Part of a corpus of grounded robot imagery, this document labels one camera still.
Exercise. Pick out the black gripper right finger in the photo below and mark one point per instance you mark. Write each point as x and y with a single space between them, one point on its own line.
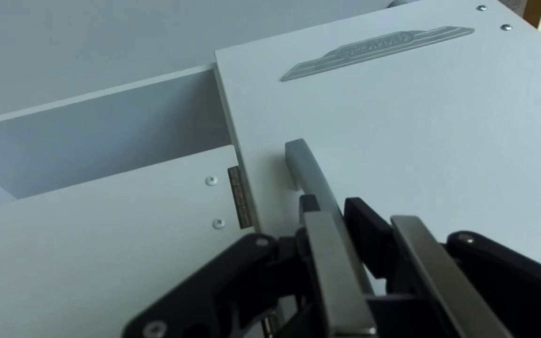
439 275

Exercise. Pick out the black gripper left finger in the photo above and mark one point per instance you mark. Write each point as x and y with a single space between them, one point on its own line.
338 275

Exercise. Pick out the short white fridge door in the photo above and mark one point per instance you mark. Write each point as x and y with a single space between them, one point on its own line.
439 125

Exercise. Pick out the white sink cabinet door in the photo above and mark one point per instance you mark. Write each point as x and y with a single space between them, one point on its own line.
93 251

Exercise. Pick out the metal door hinge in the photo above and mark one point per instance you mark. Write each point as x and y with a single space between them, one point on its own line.
240 198

